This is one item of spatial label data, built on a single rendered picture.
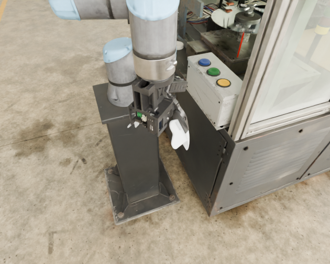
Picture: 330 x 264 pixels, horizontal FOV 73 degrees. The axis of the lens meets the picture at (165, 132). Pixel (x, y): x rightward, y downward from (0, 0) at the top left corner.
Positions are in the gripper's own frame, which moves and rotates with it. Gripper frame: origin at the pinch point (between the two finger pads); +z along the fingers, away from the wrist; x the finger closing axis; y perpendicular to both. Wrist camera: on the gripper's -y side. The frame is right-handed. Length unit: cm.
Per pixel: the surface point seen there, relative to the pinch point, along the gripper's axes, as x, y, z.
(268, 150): 28, -40, 31
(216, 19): -14, -71, -4
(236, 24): -4, -69, -4
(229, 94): 8.7, -27.6, 1.2
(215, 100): 4.5, -27.9, 5.9
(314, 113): 37, -51, 14
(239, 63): 4, -61, 8
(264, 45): 14.7, -23.7, -17.9
